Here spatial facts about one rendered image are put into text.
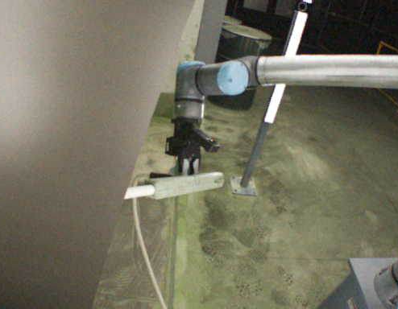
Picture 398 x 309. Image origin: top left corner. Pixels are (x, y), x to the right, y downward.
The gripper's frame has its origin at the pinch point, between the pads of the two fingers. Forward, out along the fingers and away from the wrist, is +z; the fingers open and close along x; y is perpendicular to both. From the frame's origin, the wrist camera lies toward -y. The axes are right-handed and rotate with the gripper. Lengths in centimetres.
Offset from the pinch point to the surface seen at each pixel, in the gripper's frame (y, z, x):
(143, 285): 45, 61, -27
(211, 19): 79, -114, -117
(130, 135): -27, -13, 47
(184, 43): 102, -96, -113
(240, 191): 46, 21, -125
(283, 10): 188, -350, -572
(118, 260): 63, 53, -26
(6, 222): -6, 2, 55
